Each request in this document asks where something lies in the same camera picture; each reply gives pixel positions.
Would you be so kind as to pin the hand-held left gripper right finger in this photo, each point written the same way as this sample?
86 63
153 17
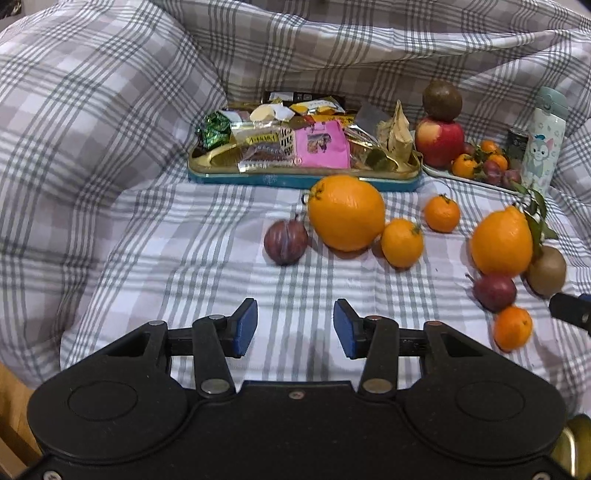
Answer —
344 330

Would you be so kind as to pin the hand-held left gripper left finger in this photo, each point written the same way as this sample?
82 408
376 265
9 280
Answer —
245 328

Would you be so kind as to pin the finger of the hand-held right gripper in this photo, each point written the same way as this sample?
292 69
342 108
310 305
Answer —
572 309

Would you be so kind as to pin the brown kiwi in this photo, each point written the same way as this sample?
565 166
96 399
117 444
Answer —
547 270

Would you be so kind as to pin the mandarin with green stem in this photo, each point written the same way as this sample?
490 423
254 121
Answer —
401 243

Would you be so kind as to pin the small mandarin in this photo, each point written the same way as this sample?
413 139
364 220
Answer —
442 213
489 146
512 328
464 165
497 161

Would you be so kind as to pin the orange with leaves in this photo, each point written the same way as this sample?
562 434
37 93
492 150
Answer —
501 242

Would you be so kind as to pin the large orange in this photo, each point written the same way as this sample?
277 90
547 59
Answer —
346 212

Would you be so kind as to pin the gold metal container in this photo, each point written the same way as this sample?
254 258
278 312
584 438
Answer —
572 443

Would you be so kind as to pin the small purple plum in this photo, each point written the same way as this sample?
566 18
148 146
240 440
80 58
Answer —
511 177
468 148
491 170

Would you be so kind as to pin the teal and gold tin tray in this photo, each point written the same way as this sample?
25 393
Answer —
277 178

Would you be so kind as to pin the brown cookie packet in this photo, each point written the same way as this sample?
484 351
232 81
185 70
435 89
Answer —
265 158

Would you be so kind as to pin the white cartoon water bottle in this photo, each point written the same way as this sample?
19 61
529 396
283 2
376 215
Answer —
545 138

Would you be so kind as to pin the dark drink can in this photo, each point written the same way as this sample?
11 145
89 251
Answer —
516 145

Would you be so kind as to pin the pink snack packet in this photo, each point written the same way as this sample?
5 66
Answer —
323 157

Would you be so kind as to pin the white plate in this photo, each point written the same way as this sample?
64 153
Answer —
434 172

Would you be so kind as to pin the clear packet with yellow label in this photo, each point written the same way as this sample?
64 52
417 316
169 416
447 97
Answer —
258 138

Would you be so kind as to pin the green foil candy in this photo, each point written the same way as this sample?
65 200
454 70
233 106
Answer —
214 130

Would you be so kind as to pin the tan crinkled paper wrapper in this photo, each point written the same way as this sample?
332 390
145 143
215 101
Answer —
397 131

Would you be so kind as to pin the plaid blanket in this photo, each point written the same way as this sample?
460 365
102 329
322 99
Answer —
115 161

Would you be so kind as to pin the red apple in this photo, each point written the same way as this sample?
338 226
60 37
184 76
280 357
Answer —
438 138

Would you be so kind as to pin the grey snack packet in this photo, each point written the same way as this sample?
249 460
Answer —
371 117

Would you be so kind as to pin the white round snack packet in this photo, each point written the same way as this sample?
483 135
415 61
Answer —
265 113

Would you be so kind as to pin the yellow snack packet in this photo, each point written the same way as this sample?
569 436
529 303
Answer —
318 107

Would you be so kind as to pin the brown round fruit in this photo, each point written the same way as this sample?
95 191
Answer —
442 99

